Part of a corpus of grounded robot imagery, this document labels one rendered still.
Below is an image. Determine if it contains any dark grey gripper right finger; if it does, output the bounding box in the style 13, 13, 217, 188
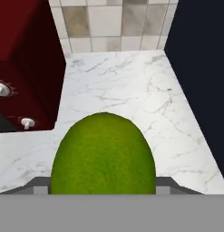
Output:
154, 177, 203, 196

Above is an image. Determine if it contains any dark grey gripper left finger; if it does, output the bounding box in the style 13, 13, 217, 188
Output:
0, 177, 53, 196

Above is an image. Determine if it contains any green lime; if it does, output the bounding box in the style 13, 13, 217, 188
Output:
48, 111, 157, 196

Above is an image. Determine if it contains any dark navy cabinet side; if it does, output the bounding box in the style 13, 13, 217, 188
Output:
163, 0, 224, 186

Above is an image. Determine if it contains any small white appliance knob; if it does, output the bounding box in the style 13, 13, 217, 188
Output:
20, 117, 36, 131

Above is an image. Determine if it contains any large white appliance knob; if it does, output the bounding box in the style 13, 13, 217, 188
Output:
0, 82, 12, 100

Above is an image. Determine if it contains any dark red appliance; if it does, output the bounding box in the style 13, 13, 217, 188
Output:
0, 0, 67, 134

